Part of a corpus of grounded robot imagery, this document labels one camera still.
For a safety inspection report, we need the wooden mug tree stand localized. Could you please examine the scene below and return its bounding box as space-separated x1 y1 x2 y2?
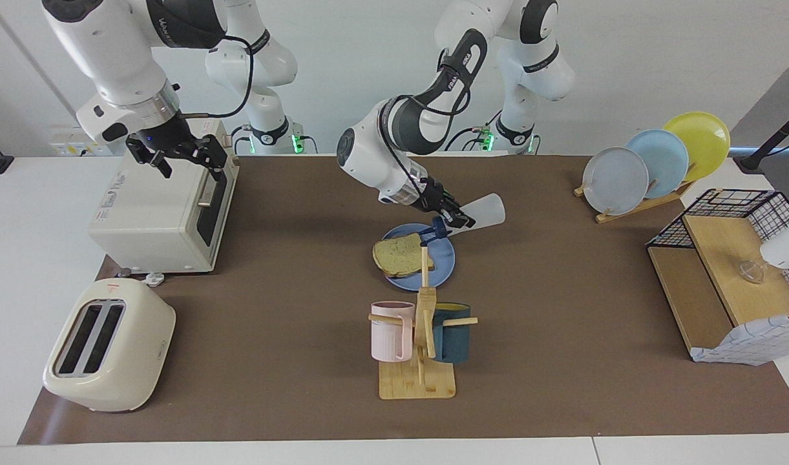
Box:
368 247 479 400

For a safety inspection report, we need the small clear glass piece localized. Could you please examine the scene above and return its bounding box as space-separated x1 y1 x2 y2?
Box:
738 258 766 285

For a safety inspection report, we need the toasted bread slice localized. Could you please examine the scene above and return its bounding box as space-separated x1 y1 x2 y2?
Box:
372 232 435 278

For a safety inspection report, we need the translucent squeeze bottle navy cap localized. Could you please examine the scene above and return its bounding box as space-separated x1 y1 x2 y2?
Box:
422 192 506 247

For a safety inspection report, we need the periwinkle blue dinner plate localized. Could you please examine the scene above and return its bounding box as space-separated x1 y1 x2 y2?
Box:
377 223 456 291

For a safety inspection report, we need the yellow plate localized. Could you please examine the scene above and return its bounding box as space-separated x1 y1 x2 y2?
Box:
663 112 731 182

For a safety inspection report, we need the brown table mat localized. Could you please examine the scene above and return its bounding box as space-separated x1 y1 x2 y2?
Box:
18 155 789 445

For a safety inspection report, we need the pale grey plate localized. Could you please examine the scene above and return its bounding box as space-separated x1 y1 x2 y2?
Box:
582 147 649 216

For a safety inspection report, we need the white toaster oven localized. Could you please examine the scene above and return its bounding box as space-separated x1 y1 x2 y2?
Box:
87 119 240 274

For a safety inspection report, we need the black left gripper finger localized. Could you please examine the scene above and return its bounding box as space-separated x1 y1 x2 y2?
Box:
436 187 478 228
433 205 463 230

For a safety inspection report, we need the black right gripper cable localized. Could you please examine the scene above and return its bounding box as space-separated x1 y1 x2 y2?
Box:
178 36 256 120

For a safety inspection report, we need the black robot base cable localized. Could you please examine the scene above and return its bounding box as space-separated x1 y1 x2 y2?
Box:
229 125 319 156
445 110 501 152

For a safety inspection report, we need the wooden plate rack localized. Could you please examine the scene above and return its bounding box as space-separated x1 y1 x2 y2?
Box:
574 180 695 224

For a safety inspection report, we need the cream two-slot toaster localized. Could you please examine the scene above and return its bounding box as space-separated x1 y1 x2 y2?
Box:
43 278 176 413

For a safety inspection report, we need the white checkered cloth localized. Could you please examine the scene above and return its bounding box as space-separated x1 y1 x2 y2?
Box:
690 315 789 367

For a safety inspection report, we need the wooden shelf with wire frame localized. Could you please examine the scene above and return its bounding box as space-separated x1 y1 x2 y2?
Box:
646 189 789 362

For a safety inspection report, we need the white wall power outlet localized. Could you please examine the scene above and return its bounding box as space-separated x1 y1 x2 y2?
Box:
48 126 96 158

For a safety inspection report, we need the light blue plate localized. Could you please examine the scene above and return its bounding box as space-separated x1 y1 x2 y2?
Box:
627 129 689 199

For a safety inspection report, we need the dark teal mug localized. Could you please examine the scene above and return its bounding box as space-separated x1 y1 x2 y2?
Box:
431 302 471 364

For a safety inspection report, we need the pink ribbed mug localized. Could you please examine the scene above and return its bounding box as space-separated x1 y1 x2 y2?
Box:
370 301 416 362

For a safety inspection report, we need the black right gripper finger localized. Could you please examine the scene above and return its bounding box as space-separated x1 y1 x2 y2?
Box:
181 134 230 181
126 137 173 180

